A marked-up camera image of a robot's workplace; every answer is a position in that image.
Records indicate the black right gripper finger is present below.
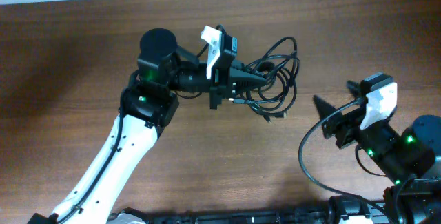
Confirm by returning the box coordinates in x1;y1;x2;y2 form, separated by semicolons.
313;95;336;119
346;80;362;96

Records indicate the black cable bundle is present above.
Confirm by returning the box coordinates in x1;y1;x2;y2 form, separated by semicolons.
228;36;300;123

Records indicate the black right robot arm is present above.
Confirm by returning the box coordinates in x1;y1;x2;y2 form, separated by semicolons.
313;77;440;223

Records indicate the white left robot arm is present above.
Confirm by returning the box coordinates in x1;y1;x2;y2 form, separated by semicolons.
29;26;268;223

